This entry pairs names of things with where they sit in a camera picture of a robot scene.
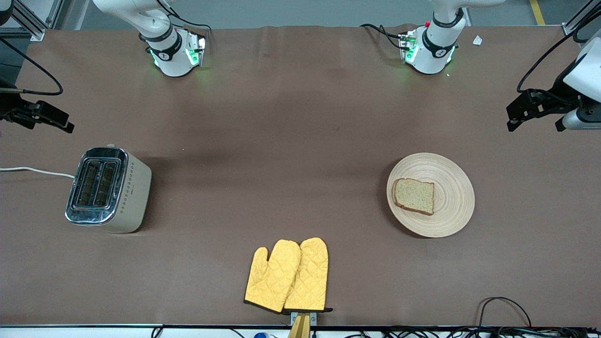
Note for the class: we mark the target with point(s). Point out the small white paper scrap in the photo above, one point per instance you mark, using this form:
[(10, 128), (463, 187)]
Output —
[(477, 40)]

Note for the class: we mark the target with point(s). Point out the round wooden plate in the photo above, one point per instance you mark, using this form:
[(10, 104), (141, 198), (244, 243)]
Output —
[(453, 197)]

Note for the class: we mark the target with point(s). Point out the beige and chrome toaster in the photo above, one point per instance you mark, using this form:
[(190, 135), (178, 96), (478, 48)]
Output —
[(127, 192)]

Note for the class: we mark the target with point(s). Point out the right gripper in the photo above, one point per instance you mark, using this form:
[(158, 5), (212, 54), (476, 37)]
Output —
[(8, 106)]

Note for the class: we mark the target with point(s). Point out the small metal bracket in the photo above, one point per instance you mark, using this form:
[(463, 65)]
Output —
[(313, 318)]

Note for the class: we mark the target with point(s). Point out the slice of bread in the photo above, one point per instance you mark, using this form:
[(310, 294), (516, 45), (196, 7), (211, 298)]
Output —
[(413, 196)]

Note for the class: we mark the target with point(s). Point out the yellow quilted oven mitt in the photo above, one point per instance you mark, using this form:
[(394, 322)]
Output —
[(310, 277)]

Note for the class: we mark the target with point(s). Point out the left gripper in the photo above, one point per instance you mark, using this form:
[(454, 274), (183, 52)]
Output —
[(557, 101)]

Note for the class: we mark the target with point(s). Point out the yellow oven mitt with thumb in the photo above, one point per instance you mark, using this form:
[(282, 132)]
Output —
[(270, 277)]

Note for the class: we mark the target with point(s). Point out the large table cover sheet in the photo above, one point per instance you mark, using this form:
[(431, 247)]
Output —
[(300, 117)]

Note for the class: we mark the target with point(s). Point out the aluminium frame profile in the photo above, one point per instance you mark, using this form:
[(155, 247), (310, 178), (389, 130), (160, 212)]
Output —
[(580, 16), (33, 23)]

